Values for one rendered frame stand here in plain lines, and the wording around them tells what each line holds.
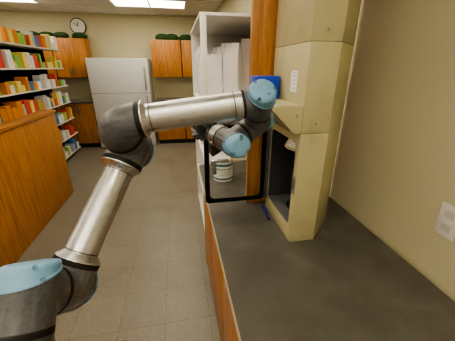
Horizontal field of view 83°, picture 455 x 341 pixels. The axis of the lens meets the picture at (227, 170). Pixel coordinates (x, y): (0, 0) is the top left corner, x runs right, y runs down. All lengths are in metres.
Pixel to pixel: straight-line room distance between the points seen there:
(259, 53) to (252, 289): 0.96
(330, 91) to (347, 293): 0.68
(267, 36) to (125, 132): 0.81
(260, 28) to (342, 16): 0.40
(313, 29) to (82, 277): 0.96
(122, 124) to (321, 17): 0.67
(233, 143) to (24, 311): 0.58
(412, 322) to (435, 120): 0.65
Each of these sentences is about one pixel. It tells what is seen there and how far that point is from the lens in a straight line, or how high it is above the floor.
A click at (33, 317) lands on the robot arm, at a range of 0.67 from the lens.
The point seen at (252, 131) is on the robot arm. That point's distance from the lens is 0.79.
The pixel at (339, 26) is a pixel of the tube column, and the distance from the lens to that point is 0.99.
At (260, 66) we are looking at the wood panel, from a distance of 1.27.
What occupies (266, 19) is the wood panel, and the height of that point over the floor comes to 1.82.
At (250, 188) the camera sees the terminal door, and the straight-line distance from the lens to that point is 1.33.
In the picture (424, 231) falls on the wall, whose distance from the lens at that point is 1.21.
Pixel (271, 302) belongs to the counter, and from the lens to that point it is 0.93.
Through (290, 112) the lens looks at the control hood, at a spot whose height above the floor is 1.49.
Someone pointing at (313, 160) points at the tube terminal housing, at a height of 1.31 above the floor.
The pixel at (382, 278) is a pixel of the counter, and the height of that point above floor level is 0.94.
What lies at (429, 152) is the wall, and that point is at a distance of 1.15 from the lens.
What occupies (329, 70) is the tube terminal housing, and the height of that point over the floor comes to 1.62.
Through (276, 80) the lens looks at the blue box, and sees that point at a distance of 1.13.
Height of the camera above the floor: 1.63
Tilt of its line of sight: 22 degrees down
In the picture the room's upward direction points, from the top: straight up
